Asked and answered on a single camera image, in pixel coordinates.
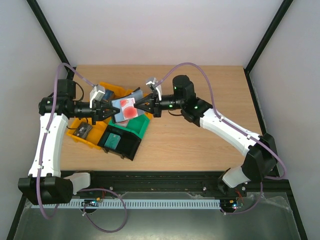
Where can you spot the yellow bin far left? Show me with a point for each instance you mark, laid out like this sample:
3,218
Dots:
118,90

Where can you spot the black bin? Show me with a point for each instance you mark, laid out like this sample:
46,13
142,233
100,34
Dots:
127,146

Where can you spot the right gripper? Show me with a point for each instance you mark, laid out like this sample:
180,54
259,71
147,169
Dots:
157,105

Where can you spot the yellow bin near left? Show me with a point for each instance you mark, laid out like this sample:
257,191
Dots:
94,135

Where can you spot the teal card stack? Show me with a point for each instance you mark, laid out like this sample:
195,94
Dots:
112,141

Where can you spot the green bin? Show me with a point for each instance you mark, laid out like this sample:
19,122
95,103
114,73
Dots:
137,126

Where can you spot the black frame post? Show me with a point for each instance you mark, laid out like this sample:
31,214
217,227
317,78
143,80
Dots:
275,22
42,20

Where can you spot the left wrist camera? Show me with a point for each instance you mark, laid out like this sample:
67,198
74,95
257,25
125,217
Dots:
96,94

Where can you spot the white slotted cable duct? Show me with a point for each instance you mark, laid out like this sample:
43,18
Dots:
153,204

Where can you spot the yellow bin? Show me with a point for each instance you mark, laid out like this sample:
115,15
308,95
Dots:
147,113
118,90
94,135

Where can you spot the left black frame post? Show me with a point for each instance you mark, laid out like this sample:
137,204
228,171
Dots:
42,20

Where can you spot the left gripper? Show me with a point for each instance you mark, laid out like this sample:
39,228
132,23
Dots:
98,108

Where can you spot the yellow bin far right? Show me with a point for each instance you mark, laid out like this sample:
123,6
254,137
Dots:
147,113

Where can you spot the right black frame post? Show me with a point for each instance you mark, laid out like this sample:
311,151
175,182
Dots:
275,22

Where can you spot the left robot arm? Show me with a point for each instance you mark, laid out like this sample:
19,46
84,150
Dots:
55,111

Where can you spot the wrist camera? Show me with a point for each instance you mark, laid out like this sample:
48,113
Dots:
152,83
96,94

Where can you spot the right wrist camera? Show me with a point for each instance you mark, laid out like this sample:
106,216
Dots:
152,83

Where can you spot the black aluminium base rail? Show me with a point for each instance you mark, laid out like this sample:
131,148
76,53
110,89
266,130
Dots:
206,183

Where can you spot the black card stack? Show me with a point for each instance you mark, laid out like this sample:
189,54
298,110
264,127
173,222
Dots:
83,130

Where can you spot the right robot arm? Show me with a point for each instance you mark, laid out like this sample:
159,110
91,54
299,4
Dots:
258,150

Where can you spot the blue VIP card stack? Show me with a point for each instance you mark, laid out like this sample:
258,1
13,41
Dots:
109,95

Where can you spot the black leather card holder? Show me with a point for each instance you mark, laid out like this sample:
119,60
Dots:
118,118

